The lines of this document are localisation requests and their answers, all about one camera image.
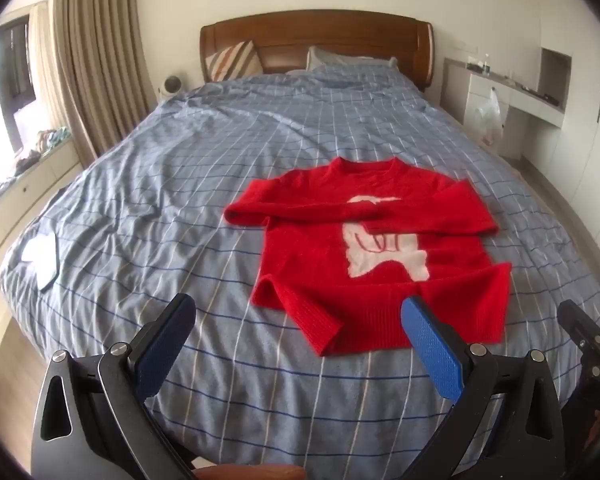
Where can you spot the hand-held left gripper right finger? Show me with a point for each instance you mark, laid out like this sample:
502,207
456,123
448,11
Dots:
430,350

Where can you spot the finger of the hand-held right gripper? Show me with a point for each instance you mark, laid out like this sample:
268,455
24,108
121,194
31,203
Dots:
580,325

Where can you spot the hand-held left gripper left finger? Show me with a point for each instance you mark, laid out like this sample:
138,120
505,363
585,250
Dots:
165,345

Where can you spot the red knit sweater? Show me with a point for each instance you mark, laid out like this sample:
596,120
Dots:
305,270

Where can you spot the person's left hand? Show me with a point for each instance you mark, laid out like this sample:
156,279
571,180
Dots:
250,473

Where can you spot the white wardrobe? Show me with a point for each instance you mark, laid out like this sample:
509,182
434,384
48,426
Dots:
580,160

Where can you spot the white folded cloth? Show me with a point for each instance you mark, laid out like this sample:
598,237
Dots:
40,255

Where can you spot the blue checked duvet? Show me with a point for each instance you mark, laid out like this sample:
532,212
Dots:
180,185

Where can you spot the small dark object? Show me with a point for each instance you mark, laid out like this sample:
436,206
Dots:
545,96

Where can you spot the clear plastic bag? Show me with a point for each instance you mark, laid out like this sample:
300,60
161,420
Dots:
490,120

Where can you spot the white window sill cabinet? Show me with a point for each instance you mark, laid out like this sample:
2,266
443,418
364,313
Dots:
25,195

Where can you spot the pile of colourful clutter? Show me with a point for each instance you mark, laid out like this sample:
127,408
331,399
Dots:
47,142

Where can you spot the white desk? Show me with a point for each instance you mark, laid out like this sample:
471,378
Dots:
480,85

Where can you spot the clear bottle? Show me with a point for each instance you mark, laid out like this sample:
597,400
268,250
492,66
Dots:
487,64

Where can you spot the small round bedside appliance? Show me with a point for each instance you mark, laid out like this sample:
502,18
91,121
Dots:
170,85

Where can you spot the beige curtain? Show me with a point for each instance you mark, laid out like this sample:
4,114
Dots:
100,60

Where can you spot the striped cushion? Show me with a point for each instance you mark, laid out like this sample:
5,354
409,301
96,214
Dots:
232,60

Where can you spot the sheer curtain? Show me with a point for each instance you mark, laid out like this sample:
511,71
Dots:
47,70

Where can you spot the window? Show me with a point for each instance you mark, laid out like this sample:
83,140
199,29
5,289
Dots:
10,80

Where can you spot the grey pillow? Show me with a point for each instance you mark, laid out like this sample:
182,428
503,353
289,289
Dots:
330,56

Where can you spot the wooden headboard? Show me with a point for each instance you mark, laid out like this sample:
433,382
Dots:
330,35

